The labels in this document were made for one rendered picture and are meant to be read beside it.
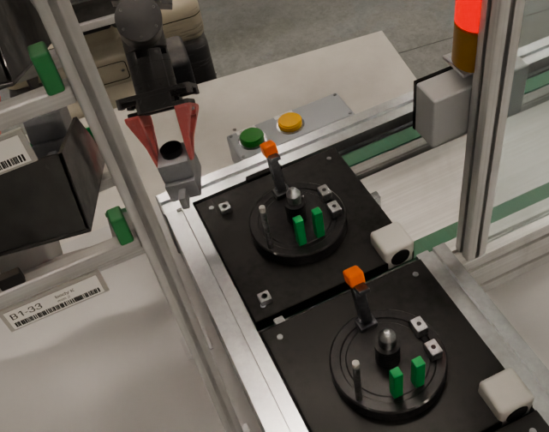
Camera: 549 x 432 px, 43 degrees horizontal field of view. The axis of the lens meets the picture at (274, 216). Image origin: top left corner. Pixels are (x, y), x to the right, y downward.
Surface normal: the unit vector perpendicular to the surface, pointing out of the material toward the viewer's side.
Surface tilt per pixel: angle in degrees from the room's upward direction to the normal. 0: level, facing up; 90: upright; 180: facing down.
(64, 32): 90
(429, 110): 90
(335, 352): 0
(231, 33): 0
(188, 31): 90
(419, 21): 0
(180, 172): 85
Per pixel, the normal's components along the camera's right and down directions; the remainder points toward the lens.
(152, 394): -0.13, -0.65
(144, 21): 0.15, 0.07
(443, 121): 0.40, 0.65
